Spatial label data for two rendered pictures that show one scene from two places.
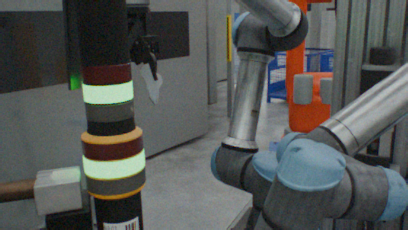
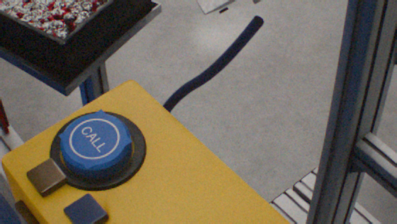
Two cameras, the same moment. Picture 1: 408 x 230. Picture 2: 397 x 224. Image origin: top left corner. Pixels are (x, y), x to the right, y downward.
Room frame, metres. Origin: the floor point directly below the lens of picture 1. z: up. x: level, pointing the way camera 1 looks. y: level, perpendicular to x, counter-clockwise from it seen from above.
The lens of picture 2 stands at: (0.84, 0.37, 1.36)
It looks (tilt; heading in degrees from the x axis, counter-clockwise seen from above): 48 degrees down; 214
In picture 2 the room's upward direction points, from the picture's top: 1 degrees counter-clockwise
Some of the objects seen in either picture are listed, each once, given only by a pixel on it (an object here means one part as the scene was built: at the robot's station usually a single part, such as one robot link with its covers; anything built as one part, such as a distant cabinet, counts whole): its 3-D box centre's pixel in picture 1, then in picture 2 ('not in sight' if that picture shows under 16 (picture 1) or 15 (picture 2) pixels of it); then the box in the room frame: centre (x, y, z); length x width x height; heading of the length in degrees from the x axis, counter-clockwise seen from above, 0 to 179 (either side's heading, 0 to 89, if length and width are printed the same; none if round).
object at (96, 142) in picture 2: not in sight; (96, 146); (0.68, 0.20, 1.08); 0.04 x 0.04 x 0.02
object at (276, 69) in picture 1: (301, 75); not in sight; (7.34, -1.97, 0.49); 1.27 x 0.88 x 0.98; 140
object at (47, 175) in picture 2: not in sight; (47, 177); (0.71, 0.19, 1.08); 0.02 x 0.02 x 0.01; 72
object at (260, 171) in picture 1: (271, 177); not in sight; (0.99, -0.19, 1.20); 0.13 x 0.12 x 0.14; 44
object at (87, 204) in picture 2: not in sight; (85, 213); (0.72, 0.22, 1.08); 0.02 x 0.02 x 0.01; 72
